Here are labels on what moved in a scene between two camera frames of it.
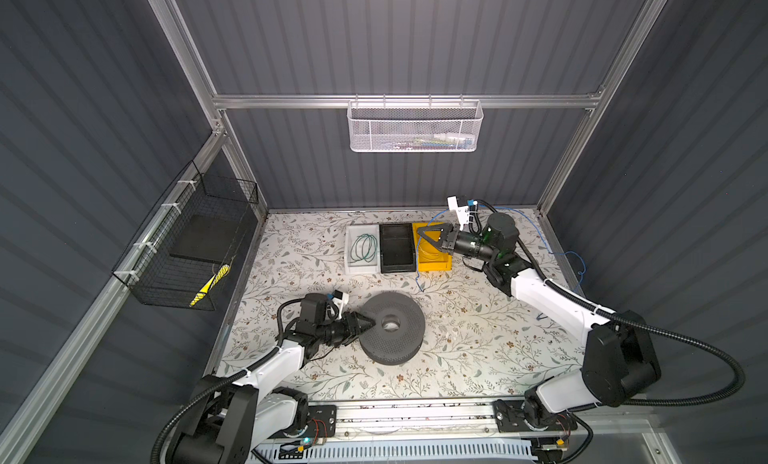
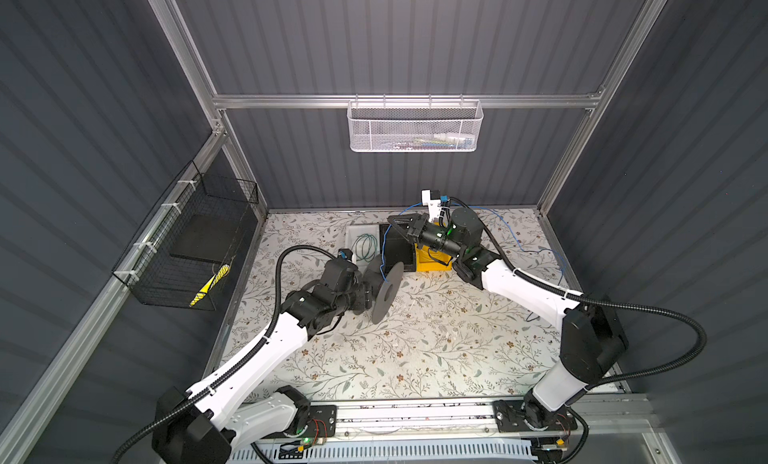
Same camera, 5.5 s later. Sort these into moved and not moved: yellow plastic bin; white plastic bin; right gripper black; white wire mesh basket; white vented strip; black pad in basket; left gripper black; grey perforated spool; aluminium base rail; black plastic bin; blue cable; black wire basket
Moved: right gripper black; blue cable; grey perforated spool; left gripper black
Not moved: black wire basket; black pad in basket; white plastic bin; yellow plastic bin; white vented strip; black plastic bin; white wire mesh basket; aluminium base rail
